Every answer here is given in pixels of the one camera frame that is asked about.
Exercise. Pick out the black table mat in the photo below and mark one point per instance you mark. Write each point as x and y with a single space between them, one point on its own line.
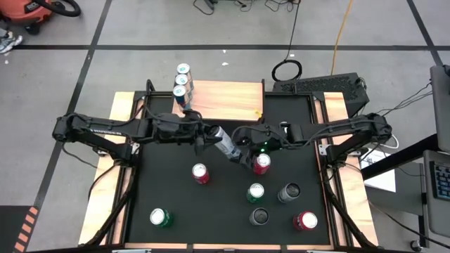
211 218

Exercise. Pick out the red soda can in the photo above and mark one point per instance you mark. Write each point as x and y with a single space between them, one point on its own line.
304 221
201 175
262 168

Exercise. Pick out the grey keyboard console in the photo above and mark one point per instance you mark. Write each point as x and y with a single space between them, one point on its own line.
439 196

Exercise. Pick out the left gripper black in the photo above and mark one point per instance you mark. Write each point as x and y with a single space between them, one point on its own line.
198 121

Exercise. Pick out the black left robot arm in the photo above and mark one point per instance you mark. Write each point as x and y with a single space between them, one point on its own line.
91 124

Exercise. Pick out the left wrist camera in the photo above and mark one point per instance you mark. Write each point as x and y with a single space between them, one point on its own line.
175 128

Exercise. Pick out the white paper sheet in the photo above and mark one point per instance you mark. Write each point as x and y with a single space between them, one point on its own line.
381 179

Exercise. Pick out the person's shoe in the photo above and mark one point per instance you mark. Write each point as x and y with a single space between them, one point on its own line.
8 42

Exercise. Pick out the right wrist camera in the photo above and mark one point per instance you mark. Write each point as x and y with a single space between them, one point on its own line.
272 135

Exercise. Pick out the green soda can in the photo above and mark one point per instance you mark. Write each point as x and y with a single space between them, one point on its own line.
161 218
254 195

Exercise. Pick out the blue silver energy drink can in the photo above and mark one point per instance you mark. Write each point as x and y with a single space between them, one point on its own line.
181 79
183 67
180 92

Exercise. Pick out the white Celsius energy drink can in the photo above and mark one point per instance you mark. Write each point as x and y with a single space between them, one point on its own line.
286 195
259 216
226 144

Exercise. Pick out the black cart beam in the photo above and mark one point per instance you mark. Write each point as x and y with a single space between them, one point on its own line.
400 158

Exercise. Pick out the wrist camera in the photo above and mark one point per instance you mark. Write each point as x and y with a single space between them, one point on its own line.
272 135
175 128

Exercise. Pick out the grey monitor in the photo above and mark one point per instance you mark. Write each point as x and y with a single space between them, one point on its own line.
441 105

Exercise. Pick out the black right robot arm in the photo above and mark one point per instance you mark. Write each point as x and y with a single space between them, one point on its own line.
344 126

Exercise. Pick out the orange shop vacuum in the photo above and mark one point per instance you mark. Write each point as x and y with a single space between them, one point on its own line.
24 10

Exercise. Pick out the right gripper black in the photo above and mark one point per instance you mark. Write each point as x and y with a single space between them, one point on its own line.
250 140

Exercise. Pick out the small wooden shelf black legs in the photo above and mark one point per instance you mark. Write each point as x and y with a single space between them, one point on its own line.
228 100

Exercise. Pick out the orange striped floor mat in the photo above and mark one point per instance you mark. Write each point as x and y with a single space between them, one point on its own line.
21 228

